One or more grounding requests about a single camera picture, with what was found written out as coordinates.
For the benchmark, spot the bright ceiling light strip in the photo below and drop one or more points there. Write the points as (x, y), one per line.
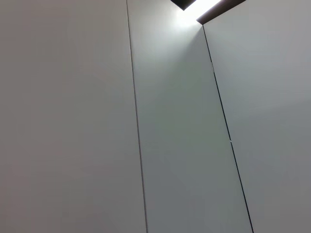
(192, 12)

